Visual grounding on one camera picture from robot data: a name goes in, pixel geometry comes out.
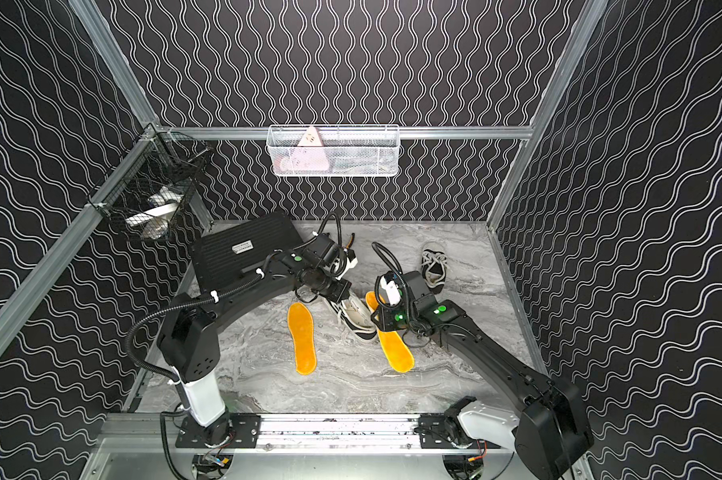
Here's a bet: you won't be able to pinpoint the orange insole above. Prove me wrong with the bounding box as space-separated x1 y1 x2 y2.
365 291 415 373
287 302 317 375

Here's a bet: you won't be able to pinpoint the black plastic tool case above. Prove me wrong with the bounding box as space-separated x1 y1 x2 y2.
192 212 303 293

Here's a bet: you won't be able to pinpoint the black wire wall basket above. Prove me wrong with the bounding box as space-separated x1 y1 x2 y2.
93 131 213 243

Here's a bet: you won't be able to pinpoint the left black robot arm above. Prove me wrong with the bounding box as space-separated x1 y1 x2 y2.
125 212 355 447

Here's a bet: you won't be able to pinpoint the pink triangle card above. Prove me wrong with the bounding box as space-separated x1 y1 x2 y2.
297 125 323 147

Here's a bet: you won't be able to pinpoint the white items in black basket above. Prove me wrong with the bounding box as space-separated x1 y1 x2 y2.
125 186 183 240

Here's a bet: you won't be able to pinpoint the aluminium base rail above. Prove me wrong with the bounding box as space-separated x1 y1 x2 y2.
169 413 503 456

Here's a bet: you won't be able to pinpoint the black canvas sneaker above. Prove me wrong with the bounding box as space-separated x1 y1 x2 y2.
420 242 448 294
324 292 377 341

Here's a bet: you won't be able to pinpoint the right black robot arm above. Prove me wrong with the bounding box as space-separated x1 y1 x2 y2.
372 242 594 479

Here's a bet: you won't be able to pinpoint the white wire wall basket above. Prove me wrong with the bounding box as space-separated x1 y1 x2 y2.
266 124 401 178

